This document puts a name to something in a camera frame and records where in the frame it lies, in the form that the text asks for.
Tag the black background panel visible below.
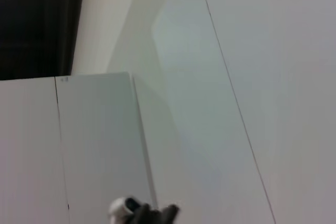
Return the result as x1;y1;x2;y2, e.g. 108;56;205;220
0;0;87;81

